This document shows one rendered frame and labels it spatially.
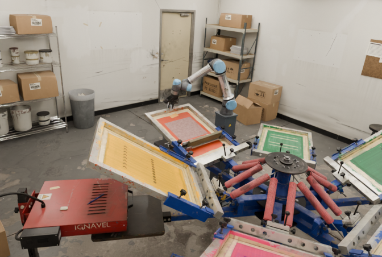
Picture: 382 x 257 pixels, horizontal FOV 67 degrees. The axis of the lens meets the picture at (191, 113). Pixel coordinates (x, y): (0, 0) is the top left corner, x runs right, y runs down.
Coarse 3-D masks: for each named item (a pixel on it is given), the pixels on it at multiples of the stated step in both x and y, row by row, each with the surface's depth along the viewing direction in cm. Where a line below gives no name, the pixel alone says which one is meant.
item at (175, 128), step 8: (160, 120) 291; (168, 120) 294; (176, 120) 297; (168, 128) 282; (176, 128) 285; (184, 128) 288; (176, 136) 275; (184, 136) 277; (192, 136) 280; (200, 152) 263
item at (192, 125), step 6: (180, 114) 308; (186, 114) 311; (180, 120) 299; (186, 120) 302; (192, 120) 304; (186, 126) 292; (192, 126) 295; (198, 126) 297; (192, 132) 286; (198, 132) 288; (204, 132) 290; (210, 132) 293; (204, 144) 274; (210, 144) 277; (216, 144) 279; (210, 150) 269
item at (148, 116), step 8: (152, 112) 293; (160, 112) 297; (168, 112) 305; (192, 112) 317; (152, 120) 282; (208, 120) 305; (160, 128) 273; (168, 136) 266; (232, 144) 279; (216, 152) 263; (200, 160) 249
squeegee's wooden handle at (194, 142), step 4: (216, 132) 277; (220, 132) 279; (204, 136) 267; (208, 136) 269; (212, 136) 273; (216, 136) 278; (192, 140) 258; (196, 140) 260; (200, 140) 264; (204, 140) 268; (208, 140) 273; (188, 144) 258; (192, 144) 259; (196, 144) 263
